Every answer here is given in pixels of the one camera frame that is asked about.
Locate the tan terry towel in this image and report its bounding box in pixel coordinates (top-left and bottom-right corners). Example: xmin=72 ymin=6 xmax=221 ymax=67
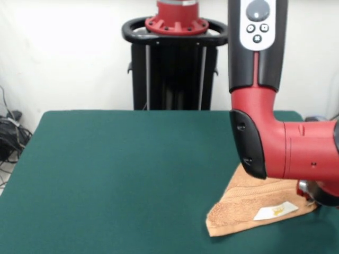
xmin=205 ymin=168 xmax=318 ymax=238

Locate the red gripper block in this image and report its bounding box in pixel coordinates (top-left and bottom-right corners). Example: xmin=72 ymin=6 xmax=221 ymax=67
xmin=296 ymin=182 xmax=317 ymax=205

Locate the dark green table cloth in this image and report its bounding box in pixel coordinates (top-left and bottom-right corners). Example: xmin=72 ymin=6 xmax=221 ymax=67
xmin=0 ymin=110 xmax=339 ymax=254

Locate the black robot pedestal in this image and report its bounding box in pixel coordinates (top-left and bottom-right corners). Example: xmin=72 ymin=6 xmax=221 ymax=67
xmin=121 ymin=17 xmax=230 ymax=111

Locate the black cable tangle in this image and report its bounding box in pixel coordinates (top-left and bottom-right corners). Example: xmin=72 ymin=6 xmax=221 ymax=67
xmin=304 ymin=115 xmax=336 ymax=123
xmin=0 ymin=84 xmax=34 ymax=188

